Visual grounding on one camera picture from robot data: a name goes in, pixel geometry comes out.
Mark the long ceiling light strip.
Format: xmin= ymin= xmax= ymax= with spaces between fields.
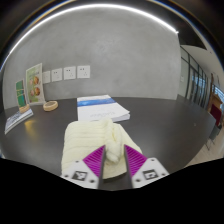
xmin=0 ymin=3 xmax=180 ymax=72

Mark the dark-framed glass partition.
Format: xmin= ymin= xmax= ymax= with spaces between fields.
xmin=179 ymin=45 xmax=224 ymax=111

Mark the cream knitted towel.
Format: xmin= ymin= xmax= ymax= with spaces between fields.
xmin=60 ymin=117 xmax=144 ymax=181

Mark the red chair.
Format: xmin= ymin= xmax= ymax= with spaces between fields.
xmin=209 ymin=103 xmax=223 ymax=128

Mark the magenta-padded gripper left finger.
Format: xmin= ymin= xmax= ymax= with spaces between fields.
xmin=61 ymin=144 xmax=107 ymax=190

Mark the small card in wooden stand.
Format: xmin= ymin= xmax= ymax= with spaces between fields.
xmin=14 ymin=79 xmax=31 ymax=115

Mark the grey chair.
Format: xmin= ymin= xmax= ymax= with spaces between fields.
xmin=205 ymin=126 xmax=223 ymax=152

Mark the large upright menu sign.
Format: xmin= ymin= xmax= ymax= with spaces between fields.
xmin=25 ymin=62 xmax=47 ymax=106

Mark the round wooden ring coaster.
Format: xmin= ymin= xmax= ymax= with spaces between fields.
xmin=42 ymin=100 xmax=59 ymax=112

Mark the grey-blue magazine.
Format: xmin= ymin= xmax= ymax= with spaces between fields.
xmin=4 ymin=108 xmax=34 ymax=135

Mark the white book with blue stripe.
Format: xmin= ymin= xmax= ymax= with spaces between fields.
xmin=76 ymin=94 xmax=131 ymax=123

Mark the white wall socket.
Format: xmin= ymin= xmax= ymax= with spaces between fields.
xmin=76 ymin=65 xmax=91 ymax=80
xmin=50 ymin=67 xmax=64 ymax=83
xmin=63 ymin=66 xmax=77 ymax=81
xmin=42 ymin=70 xmax=52 ymax=84

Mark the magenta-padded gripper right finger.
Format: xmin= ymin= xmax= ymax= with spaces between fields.
xmin=123 ymin=143 xmax=170 ymax=189

